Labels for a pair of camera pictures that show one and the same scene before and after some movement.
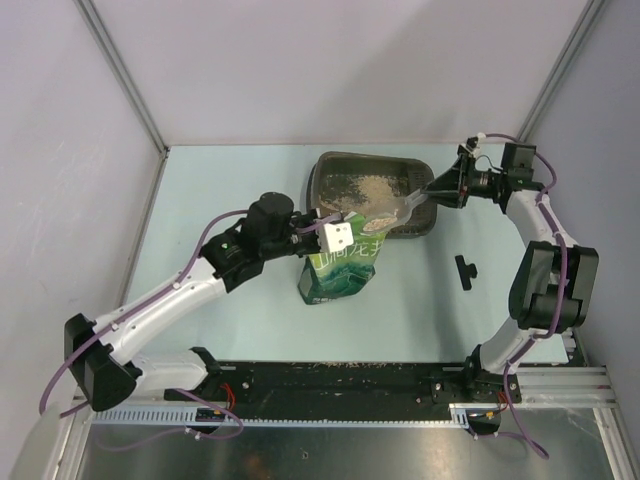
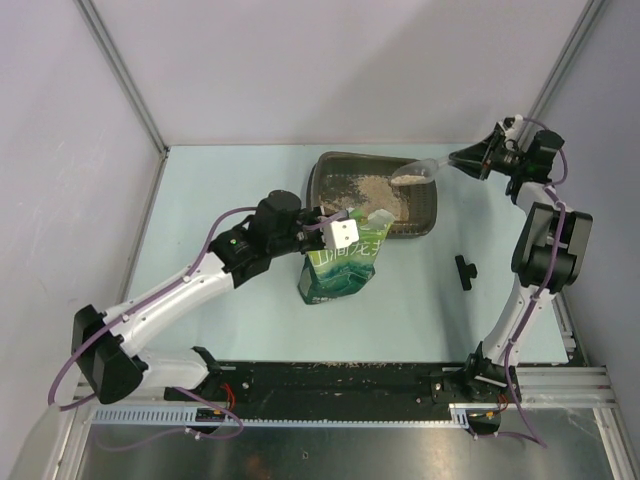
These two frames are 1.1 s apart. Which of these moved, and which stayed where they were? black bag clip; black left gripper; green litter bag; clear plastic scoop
Moved: clear plastic scoop
Stayed: black bag clip; green litter bag; black left gripper
